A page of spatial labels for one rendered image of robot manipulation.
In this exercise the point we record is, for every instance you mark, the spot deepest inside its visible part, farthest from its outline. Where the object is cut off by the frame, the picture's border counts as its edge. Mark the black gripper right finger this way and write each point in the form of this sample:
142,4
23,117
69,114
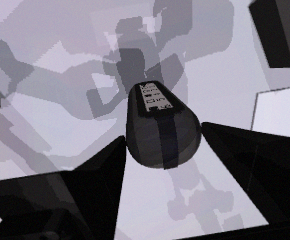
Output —
259,162

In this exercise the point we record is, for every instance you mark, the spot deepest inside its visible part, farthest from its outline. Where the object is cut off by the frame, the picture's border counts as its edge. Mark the white flat rectangular plate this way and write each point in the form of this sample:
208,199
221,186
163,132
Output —
272,113

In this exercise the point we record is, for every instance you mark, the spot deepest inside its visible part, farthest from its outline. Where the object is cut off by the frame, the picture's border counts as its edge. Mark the dark grey controller unit with green rocker switches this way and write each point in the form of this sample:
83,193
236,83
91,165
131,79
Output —
161,131

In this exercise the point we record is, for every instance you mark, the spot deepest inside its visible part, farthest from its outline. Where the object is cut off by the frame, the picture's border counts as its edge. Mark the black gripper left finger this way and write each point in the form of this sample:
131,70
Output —
91,192

